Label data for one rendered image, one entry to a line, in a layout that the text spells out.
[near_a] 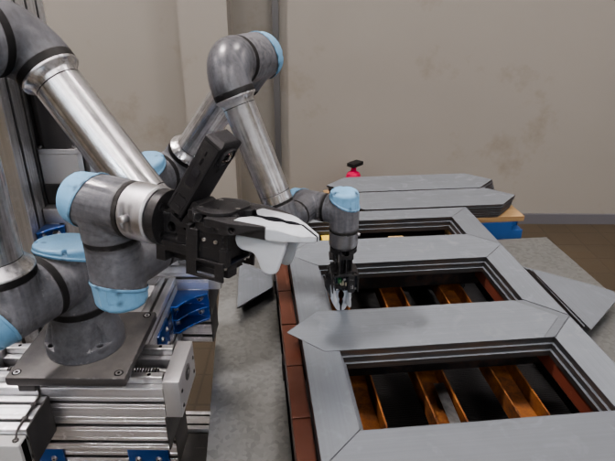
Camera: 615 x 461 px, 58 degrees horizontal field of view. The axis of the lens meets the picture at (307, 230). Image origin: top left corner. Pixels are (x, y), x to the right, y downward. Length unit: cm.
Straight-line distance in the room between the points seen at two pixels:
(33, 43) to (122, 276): 38
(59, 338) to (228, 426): 53
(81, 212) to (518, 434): 94
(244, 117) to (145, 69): 280
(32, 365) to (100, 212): 53
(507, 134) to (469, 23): 82
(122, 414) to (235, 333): 66
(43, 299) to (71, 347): 15
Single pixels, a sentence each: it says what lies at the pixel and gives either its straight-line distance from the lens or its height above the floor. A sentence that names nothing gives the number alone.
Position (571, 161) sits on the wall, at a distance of 443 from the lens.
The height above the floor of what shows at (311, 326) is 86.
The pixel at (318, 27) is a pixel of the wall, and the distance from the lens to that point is 384.
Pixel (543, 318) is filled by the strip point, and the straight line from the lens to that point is 164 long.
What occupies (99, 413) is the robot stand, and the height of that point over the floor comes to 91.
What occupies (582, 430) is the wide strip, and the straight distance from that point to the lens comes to 133.
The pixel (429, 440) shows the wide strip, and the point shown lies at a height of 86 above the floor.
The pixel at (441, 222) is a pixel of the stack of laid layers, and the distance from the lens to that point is 218.
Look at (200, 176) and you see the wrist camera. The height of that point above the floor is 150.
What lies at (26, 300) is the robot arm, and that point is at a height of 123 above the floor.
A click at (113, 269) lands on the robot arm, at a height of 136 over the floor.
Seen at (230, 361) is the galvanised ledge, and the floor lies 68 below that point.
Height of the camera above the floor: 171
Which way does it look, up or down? 25 degrees down
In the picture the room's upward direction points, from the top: straight up
